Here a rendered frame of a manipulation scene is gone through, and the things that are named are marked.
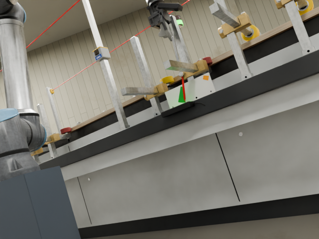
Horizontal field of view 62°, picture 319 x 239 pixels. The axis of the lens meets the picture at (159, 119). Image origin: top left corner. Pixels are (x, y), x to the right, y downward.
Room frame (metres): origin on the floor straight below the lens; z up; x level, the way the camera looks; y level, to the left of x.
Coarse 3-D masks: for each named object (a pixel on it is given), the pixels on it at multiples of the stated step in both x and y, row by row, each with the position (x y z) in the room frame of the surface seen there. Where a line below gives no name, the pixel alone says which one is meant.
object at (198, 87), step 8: (208, 72) 1.22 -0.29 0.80; (192, 80) 1.27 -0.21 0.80; (200, 80) 1.25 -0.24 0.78; (208, 80) 1.23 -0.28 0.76; (176, 88) 1.32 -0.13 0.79; (192, 88) 1.28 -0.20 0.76; (200, 88) 1.26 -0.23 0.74; (208, 88) 1.24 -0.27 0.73; (168, 96) 1.36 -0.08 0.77; (176, 96) 1.33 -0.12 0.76; (192, 96) 1.29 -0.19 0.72; (200, 96) 1.26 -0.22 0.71; (176, 104) 1.34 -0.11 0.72
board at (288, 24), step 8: (304, 16) 1.15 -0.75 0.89; (312, 16) 1.14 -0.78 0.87; (288, 24) 1.19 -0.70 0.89; (272, 32) 1.23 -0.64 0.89; (280, 32) 1.22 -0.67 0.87; (256, 40) 1.27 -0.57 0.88; (264, 40) 1.27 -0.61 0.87; (248, 48) 1.32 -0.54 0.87; (216, 56) 1.38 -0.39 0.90; (224, 56) 1.36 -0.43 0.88; (176, 80) 1.53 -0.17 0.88; (136, 96) 1.70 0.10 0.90; (128, 104) 1.75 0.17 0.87; (104, 112) 1.87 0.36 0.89; (112, 112) 1.85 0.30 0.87; (88, 120) 1.97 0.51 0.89; (72, 128) 2.08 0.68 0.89; (80, 128) 2.08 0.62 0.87
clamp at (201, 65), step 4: (200, 60) 1.23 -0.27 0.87; (204, 60) 1.25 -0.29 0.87; (196, 64) 1.25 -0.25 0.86; (200, 64) 1.23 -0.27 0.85; (204, 64) 1.23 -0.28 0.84; (200, 68) 1.24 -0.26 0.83; (204, 68) 1.23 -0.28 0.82; (208, 68) 1.26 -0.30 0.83; (184, 72) 1.28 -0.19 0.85; (188, 72) 1.27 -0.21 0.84; (196, 72) 1.25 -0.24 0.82; (200, 72) 1.26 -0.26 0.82; (184, 76) 1.29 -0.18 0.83; (188, 76) 1.28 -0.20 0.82
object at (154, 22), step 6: (156, 0) 1.20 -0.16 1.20; (162, 0) 1.22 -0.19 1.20; (150, 6) 1.24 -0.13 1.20; (156, 6) 1.22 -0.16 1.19; (150, 12) 1.26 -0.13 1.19; (156, 12) 1.21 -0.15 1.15; (162, 12) 1.20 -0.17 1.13; (150, 18) 1.23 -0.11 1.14; (156, 18) 1.22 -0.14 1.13; (168, 18) 1.23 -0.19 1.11; (150, 24) 1.24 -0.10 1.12; (156, 24) 1.22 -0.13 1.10
